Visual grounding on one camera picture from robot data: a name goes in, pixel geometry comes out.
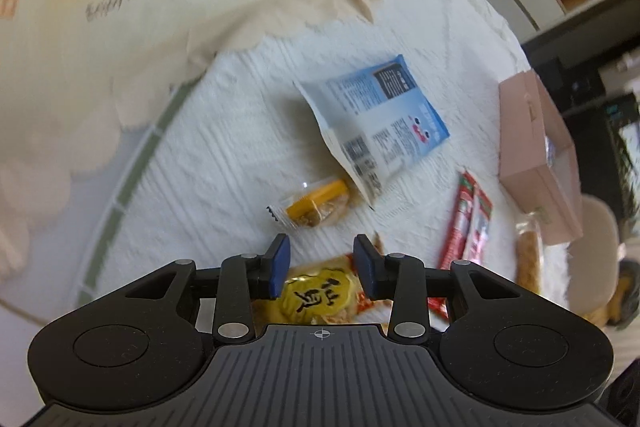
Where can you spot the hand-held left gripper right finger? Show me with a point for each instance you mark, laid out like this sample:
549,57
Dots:
363,268

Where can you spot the black cabinet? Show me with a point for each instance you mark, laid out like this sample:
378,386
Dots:
590,82

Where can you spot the blue and white snack packet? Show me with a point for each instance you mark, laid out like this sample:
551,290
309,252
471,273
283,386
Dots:
380,122

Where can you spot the white textured tablecloth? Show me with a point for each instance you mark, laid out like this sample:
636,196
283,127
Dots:
225,132

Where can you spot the rice cracker packet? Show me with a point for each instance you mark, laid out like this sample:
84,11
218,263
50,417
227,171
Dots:
320,297

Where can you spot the clear packet with yellow cake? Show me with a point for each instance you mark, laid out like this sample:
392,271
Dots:
315,207

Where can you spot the beige chair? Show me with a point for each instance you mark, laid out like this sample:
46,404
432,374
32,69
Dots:
595,257

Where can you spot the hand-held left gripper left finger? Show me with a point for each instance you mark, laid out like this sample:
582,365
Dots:
277,268

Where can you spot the long fried bread stick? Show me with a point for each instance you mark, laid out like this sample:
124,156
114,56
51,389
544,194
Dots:
528,257

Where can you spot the pink cardboard box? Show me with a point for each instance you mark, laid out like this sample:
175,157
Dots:
530,147

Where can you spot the cream printed cloth bag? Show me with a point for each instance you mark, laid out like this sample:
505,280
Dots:
150,32

